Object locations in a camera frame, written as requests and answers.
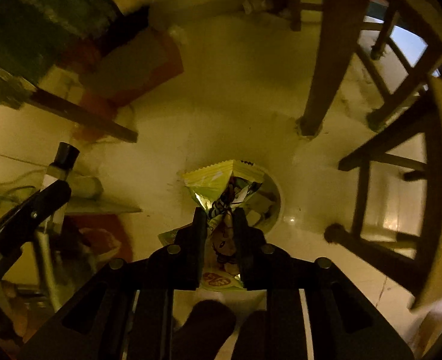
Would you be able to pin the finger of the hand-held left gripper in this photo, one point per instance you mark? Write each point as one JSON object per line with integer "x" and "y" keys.
{"x": 30, "y": 217}

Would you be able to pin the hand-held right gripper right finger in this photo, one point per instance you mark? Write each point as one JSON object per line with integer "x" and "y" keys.
{"x": 254, "y": 258}

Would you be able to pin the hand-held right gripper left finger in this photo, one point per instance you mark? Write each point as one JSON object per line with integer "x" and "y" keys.
{"x": 185, "y": 258}

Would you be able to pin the white plastic basin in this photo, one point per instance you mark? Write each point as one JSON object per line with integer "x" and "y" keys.
{"x": 271, "y": 198}

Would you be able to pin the yellow-green cartoon snack packet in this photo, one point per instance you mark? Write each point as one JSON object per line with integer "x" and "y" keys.
{"x": 213, "y": 183}

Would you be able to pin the metal pole with black cap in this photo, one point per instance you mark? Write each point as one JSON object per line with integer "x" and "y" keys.
{"x": 65, "y": 157}

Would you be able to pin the person's left foot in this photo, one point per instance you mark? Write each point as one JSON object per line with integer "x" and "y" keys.
{"x": 204, "y": 330}

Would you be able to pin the person's foot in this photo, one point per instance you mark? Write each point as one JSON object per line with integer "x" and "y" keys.
{"x": 251, "y": 337}
{"x": 204, "y": 330}

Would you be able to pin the person's right foot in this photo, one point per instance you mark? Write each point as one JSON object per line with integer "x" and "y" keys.
{"x": 251, "y": 337}

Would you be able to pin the large wooden stool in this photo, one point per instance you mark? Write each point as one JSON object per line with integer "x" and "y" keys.
{"x": 397, "y": 180}

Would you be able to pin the red cardboard box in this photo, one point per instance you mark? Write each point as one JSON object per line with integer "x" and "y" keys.
{"x": 134, "y": 67}

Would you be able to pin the wooden table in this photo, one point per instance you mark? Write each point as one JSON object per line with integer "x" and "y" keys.
{"x": 331, "y": 63}

